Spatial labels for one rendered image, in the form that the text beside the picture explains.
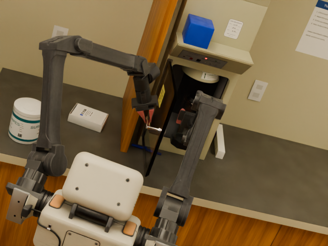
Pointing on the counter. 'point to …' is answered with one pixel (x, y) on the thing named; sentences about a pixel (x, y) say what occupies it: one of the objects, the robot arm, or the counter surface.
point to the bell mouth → (205, 77)
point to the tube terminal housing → (239, 5)
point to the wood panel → (149, 32)
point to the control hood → (242, 60)
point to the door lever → (150, 125)
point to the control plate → (202, 59)
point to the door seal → (164, 130)
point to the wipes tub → (25, 120)
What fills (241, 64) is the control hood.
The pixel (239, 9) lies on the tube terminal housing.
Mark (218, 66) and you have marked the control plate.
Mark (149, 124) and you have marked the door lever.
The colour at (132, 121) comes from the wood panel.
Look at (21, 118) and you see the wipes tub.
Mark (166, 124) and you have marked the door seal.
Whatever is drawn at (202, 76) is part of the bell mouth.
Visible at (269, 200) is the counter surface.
